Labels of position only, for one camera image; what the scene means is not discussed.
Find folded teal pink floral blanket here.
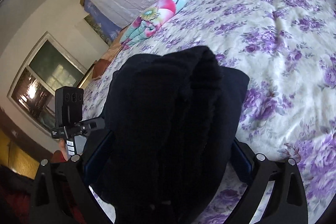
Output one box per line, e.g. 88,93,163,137
120,0,190,47

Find purple floral bed quilt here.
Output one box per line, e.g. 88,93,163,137
83,0,335,223

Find blue patterned hanging cloth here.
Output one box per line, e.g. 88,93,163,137
84,0,121,42

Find person's left hand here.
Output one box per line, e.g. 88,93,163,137
58,139,68,161

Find brown satin pillow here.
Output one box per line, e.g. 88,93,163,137
92,40,127,81

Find dark navy blue pants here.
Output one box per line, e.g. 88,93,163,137
98,46,249,223

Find gold framed picture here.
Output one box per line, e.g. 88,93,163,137
76,61,97,89

